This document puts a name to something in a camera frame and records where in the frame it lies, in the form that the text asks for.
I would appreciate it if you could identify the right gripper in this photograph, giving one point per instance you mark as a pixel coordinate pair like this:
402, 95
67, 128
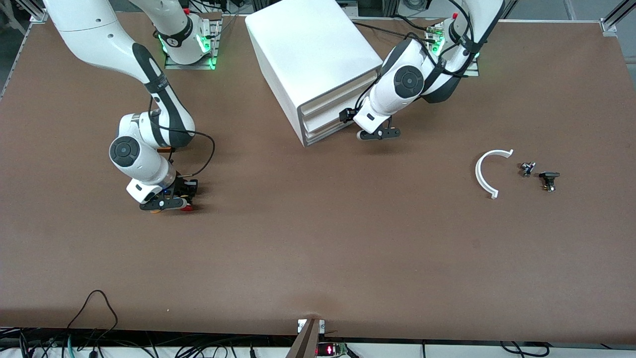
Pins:
186, 187

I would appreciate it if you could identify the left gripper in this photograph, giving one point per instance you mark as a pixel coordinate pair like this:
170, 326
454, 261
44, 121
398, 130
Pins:
345, 115

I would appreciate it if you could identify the red push button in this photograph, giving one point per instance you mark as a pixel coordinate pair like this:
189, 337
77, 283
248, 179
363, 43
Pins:
188, 208

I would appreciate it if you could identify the white plastic drawer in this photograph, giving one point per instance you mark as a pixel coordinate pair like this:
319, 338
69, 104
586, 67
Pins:
338, 96
328, 114
328, 126

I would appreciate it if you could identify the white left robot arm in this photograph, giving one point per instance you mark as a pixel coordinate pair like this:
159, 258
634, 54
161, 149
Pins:
407, 82

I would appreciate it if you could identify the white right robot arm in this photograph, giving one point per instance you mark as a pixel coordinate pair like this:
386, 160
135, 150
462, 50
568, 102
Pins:
99, 35

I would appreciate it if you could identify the white drawer cabinet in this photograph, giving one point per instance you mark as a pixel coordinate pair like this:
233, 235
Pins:
313, 44

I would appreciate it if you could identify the white curved plastic arc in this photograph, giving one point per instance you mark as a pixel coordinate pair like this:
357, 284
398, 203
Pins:
480, 174

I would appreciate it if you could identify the small grey metal part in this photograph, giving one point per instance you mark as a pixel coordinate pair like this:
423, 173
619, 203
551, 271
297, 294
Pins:
527, 169

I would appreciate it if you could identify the red LED circuit board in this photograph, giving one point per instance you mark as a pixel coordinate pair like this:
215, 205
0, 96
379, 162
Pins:
330, 349

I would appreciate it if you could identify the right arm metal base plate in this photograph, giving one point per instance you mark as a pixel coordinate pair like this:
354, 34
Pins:
191, 64

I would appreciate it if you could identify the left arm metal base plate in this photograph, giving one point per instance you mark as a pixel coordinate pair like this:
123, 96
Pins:
472, 73

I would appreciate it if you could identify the brown camera mount beam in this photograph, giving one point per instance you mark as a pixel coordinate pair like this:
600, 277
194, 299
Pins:
305, 343

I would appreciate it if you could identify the small black bracket part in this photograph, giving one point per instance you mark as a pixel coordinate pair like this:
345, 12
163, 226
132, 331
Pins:
549, 176

